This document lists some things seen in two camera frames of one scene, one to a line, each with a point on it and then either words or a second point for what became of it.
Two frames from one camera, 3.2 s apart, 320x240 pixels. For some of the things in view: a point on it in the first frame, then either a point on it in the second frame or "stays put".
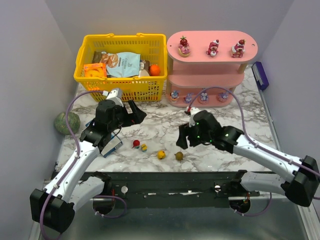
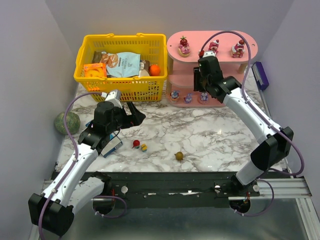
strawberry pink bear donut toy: (184, 50) stays put
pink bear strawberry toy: (238, 50) stays put
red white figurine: (213, 48) stays put
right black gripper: (189, 135) → (198, 80)
